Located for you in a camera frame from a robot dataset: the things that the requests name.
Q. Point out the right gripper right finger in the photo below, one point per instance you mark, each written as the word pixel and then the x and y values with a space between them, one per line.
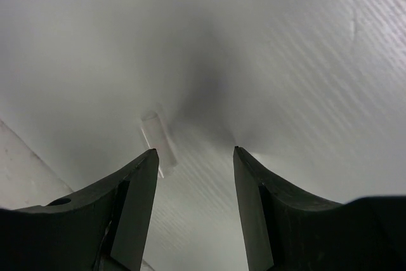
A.
pixel 287 228

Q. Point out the clear pen cap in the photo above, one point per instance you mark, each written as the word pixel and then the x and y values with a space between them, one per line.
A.
pixel 156 137

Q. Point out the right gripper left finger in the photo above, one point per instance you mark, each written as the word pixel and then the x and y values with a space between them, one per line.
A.
pixel 103 226

